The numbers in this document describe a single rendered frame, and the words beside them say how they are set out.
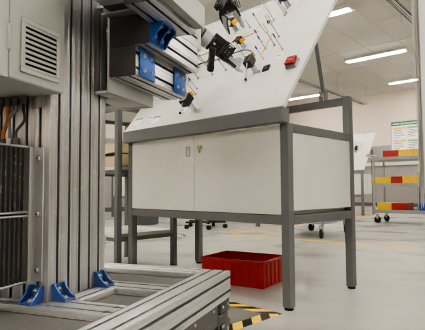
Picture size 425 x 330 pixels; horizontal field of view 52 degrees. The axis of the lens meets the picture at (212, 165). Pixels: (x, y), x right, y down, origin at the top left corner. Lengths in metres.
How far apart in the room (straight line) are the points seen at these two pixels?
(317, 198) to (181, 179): 0.73
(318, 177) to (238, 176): 0.37
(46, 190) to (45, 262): 0.19
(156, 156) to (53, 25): 1.45
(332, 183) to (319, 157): 0.17
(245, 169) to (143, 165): 0.80
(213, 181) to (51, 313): 1.22
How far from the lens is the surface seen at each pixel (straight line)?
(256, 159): 2.00
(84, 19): 1.41
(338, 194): 2.27
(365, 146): 9.32
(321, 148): 2.14
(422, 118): 2.10
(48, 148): 1.22
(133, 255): 2.75
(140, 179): 2.64
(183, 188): 2.35
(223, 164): 2.14
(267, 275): 2.37
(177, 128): 2.34
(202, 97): 2.40
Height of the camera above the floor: 0.51
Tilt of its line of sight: 3 degrees up
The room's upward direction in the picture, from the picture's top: straight up
